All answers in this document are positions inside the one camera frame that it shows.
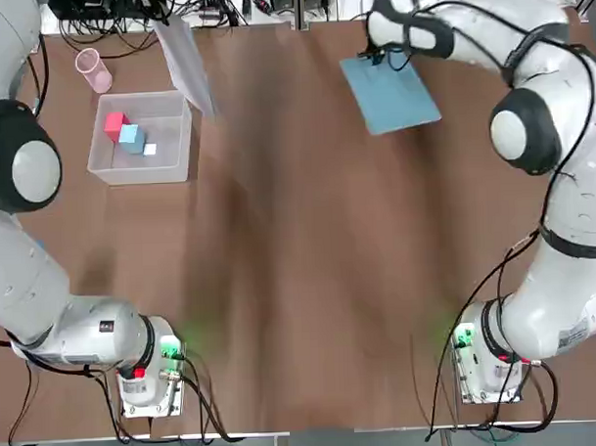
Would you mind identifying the white A4 paper sheet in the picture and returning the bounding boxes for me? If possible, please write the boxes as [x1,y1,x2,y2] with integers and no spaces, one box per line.
[152,15,218,119]

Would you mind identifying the blue A4 clipboard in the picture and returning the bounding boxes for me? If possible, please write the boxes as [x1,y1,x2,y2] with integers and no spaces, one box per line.
[340,53,443,137]

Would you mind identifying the light blue cube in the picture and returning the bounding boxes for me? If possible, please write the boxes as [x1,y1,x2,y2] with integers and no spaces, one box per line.
[117,122,146,156]

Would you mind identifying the pink translucent cup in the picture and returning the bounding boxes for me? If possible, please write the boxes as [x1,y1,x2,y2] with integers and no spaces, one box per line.
[73,47,114,95]

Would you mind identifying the black base cable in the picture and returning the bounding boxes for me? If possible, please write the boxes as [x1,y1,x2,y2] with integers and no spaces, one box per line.
[420,299,487,441]
[177,349,248,443]

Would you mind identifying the green cable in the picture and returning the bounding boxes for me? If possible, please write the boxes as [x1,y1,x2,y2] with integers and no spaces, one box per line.
[474,427,522,446]

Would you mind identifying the red cube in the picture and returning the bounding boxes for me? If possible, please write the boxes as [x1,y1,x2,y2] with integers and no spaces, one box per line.
[103,111,131,143]

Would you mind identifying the black cable bundle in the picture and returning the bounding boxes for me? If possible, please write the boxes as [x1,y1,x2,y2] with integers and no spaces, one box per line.
[186,0,272,28]

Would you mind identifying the black equipment box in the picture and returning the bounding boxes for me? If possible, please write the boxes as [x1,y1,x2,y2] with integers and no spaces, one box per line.
[48,0,174,22]

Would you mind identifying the clear plastic bin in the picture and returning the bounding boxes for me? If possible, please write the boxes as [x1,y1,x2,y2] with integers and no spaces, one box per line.
[83,89,196,187]

